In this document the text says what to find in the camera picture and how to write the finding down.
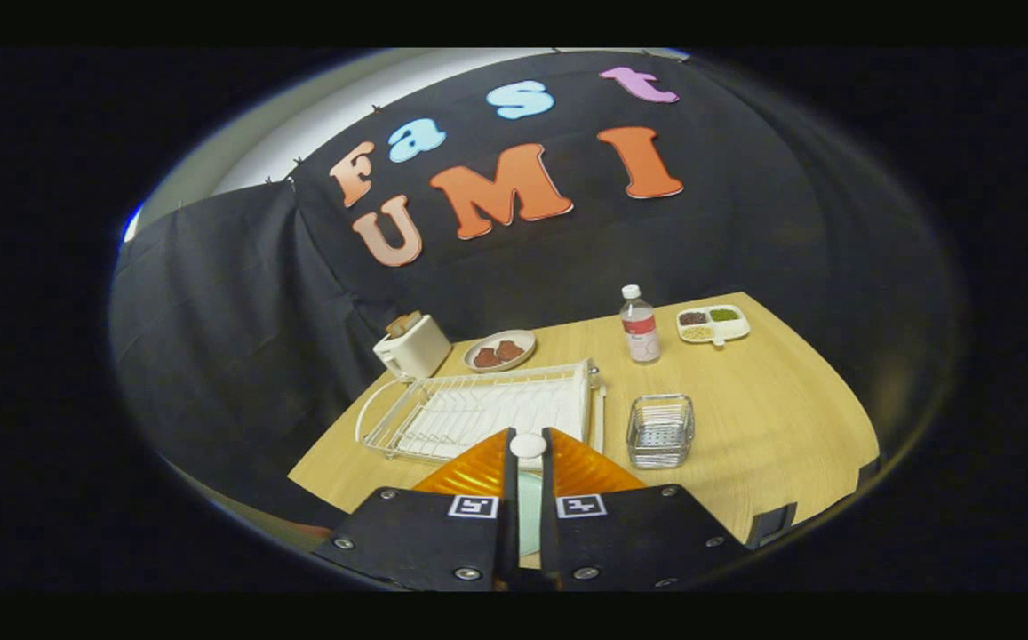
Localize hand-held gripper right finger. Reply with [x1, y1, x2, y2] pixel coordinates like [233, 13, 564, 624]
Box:
[538, 427, 750, 592]

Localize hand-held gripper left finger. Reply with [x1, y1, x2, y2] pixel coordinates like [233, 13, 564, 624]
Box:
[312, 427, 519, 592]

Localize pale green plate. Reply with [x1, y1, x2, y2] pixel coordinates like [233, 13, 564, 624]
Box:
[518, 469, 544, 558]

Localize white wire dish rack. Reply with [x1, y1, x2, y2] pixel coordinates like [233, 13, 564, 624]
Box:
[355, 358, 608, 468]

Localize metal wire basket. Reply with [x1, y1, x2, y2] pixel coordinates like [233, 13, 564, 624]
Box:
[626, 394, 696, 470]

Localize beige plate with meat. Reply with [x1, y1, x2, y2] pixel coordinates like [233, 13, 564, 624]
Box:
[463, 330, 538, 373]

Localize white divided dish with beans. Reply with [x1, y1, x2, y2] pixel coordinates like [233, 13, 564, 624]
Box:
[676, 305, 752, 347]

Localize white toaster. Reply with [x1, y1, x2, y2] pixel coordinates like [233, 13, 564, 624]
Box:
[372, 313, 453, 380]

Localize clear plastic bottle red label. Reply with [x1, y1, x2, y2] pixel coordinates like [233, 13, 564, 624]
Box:
[619, 284, 662, 365]

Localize black table edge bracket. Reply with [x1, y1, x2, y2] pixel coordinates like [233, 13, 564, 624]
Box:
[747, 502, 798, 549]

